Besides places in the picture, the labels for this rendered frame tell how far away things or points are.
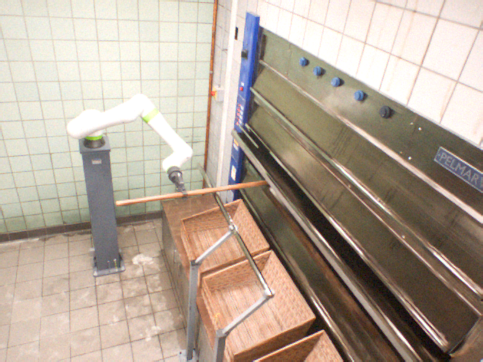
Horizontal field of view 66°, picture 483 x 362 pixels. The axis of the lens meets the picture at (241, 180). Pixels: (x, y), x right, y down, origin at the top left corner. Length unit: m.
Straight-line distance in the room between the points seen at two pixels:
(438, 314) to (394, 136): 0.66
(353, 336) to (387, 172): 0.83
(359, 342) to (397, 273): 0.50
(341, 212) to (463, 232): 0.61
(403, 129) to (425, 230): 0.37
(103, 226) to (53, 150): 0.79
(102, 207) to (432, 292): 2.34
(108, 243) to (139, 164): 0.80
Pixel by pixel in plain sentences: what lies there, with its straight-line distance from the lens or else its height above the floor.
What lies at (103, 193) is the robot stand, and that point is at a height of 0.82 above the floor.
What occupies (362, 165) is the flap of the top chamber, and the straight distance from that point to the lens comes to 1.67.
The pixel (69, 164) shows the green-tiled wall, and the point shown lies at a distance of 3.58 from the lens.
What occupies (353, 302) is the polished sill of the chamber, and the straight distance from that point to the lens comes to 1.92.
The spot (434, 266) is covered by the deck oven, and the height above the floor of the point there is 1.65.
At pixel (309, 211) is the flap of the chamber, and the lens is 1.97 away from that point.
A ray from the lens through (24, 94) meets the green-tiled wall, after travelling 3.32.
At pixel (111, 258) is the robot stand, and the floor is 0.14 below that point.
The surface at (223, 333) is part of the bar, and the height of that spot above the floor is 0.95.
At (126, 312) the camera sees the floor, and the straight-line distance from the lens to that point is 3.23.
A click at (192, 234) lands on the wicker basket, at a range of 2.95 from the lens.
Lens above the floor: 2.54
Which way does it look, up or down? 33 degrees down
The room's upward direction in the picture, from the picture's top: 7 degrees clockwise
